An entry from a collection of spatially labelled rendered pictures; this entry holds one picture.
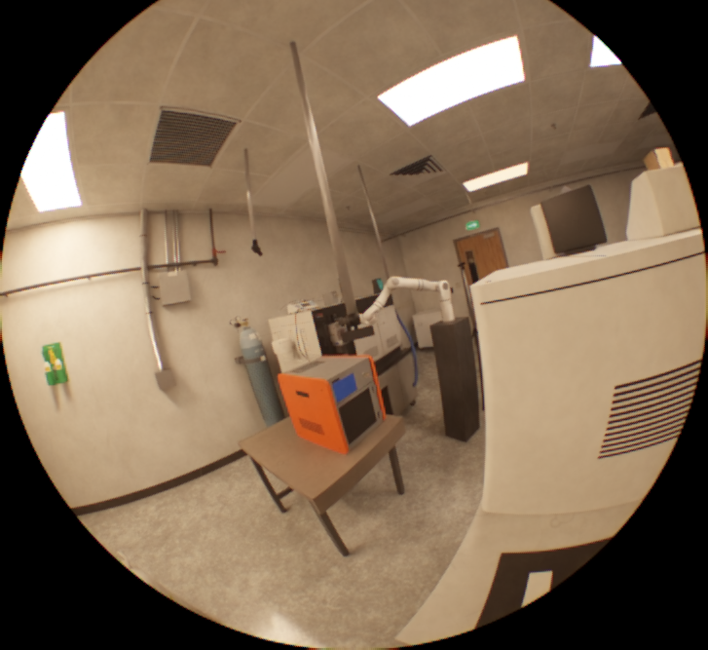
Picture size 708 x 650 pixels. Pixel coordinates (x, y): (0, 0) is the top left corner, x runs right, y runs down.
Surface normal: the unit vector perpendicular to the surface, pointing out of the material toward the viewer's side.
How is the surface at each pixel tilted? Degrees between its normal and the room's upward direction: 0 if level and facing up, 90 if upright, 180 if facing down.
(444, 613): 0
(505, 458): 90
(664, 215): 90
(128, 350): 90
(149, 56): 180
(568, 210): 90
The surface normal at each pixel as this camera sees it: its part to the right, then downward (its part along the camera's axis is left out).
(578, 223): -0.88, 0.20
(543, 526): -0.22, -0.97
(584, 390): -0.63, 0.15
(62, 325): 0.75, -0.18
